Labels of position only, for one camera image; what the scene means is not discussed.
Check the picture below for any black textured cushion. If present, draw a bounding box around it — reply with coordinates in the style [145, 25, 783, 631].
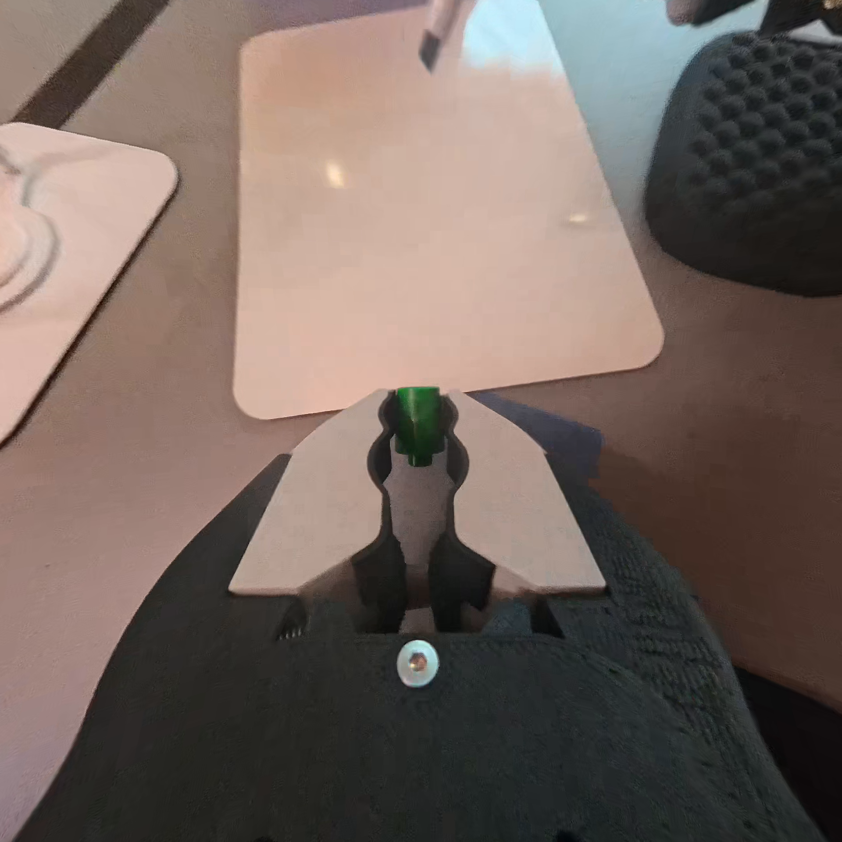
[645, 29, 842, 297]

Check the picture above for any green marker cap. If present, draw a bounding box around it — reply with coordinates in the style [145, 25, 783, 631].
[393, 385, 443, 469]

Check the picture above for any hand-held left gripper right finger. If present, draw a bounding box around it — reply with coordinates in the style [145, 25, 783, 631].
[429, 388, 607, 631]

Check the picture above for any white metal desk stand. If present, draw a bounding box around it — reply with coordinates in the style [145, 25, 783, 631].
[0, 121, 180, 445]

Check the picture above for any white whiteboard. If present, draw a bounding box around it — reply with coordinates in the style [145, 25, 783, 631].
[232, 0, 665, 422]

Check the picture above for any green dry erase marker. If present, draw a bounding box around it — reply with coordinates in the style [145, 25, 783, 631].
[418, 0, 476, 75]

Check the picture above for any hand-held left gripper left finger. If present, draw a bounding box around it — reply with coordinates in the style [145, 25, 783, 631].
[228, 387, 407, 631]

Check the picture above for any blue tape strip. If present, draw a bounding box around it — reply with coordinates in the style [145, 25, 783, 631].
[470, 391, 603, 461]

